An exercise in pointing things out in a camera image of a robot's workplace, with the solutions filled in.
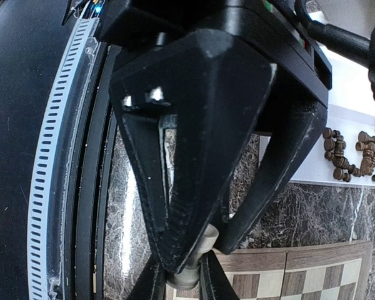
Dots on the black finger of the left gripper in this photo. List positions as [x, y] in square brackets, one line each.
[186, 111]
[290, 143]

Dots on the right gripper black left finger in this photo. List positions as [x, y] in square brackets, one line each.
[151, 284]

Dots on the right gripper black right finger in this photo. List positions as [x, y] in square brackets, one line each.
[213, 283]

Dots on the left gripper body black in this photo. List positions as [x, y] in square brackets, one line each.
[303, 74]

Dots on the white rook among dark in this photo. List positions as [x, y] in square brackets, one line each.
[188, 278]

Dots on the white plastic divided tray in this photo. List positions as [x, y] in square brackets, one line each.
[351, 109]

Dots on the wooden chess board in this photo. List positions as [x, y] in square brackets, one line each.
[330, 271]

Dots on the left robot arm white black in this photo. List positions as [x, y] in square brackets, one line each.
[347, 37]

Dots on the dark chess pieces pile lower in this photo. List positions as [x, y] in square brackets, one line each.
[352, 158]

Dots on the white slotted cable duct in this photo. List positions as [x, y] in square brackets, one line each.
[52, 163]

